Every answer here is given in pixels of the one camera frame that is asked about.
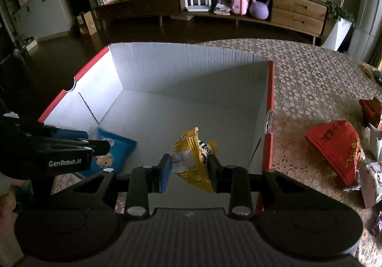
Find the brown cardboard box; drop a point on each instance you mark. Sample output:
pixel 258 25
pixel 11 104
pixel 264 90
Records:
pixel 88 23

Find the grey storage cabinets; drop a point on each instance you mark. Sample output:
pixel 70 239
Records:
pixel 38 13

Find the red and white cardboard box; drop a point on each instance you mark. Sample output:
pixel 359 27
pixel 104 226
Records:
pixel 179 81

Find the dark red snack packet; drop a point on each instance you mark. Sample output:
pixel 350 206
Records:
pixel 371 110

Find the red snack bag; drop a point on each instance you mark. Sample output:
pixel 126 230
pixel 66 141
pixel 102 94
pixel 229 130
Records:
pixel 334 147

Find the purple kettlebell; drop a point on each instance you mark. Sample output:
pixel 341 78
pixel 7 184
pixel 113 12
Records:
pixel 259 8

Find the stack of magazines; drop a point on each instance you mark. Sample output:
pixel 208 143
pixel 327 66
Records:
pixel 222 7

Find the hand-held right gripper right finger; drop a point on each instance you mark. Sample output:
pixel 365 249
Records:
pixel 215 176

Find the yellow snack packet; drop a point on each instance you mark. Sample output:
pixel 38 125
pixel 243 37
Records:
pixel 194 150

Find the blue snack packet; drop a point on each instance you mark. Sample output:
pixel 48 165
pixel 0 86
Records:
pixel 121 150

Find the grey tower air conditioner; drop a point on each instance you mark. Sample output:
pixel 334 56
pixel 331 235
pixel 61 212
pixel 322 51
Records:
pixel 365 10

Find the wooden TV cabinet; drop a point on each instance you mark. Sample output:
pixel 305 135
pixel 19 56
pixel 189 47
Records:
pixel 298 13

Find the white router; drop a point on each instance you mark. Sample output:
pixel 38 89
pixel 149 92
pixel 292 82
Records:
pixel 197 1

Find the white and black snack packet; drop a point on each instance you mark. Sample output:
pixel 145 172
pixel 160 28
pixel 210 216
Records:
pixel 376 141

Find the white planter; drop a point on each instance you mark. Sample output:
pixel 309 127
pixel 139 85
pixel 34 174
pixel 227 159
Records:
pixel 337 35

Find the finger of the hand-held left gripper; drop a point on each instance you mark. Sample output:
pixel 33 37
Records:
pixel 95 147
pixel 71 134

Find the small yellow wrapper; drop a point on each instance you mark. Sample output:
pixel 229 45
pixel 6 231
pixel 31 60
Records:
pixel 366 69

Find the pink small case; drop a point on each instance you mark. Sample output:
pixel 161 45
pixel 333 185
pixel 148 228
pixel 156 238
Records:
pixel 240 4

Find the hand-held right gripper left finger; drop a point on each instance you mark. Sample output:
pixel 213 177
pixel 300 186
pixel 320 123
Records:
pixel 166 173

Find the dark round dish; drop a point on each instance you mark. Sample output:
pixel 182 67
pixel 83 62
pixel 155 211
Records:
pixel 378 77

